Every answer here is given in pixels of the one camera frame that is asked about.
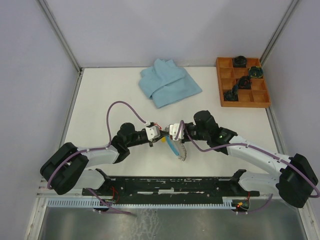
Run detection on light blue cloth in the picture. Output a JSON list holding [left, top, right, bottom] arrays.
[[138, 58, 202, 109]]

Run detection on green yellow coiled cord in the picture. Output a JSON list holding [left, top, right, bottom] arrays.
[[248, 65, 265, 79]]

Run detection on dark twisted cord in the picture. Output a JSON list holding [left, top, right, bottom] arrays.
[[232, 75, 253, 93]]

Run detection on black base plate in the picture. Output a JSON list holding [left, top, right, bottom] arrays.
[[94, 176, 260, 205]]

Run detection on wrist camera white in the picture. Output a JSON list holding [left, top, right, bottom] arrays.
[[145, 125, 161, 142], [169, 123, 184, 141]]

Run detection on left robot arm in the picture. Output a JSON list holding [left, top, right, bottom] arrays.
[[40, 122, 170, 195]]

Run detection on black coiled cord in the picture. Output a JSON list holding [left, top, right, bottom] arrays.
[[233, 55, 248, 68]]

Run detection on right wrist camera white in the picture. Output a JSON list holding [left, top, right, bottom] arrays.
[[169, 123, 184, 141]]

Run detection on wooden compartment tray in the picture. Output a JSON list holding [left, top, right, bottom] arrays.
[[216, 56, 271, 108]]

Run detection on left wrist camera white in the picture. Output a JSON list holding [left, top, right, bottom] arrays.
[[145, 125, 161, 142]]

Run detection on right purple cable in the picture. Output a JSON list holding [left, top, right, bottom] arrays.
[[176, 119, 320, 215]]

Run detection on metal key organizer plate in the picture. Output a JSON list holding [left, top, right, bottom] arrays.
[[164, 125, 187, 162]]

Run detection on purple cable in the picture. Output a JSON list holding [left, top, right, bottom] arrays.
[[176, 119, 320, 215], [46, 100, 151, 215]]

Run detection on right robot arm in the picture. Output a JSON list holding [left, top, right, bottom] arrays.
[[177, 110, 320, 208]]

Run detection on dark green coiled cord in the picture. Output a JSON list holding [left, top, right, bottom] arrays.
[[223, 89, 239, 102]]

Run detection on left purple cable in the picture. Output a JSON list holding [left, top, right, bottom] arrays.
[[46, 100, 151, 215]]

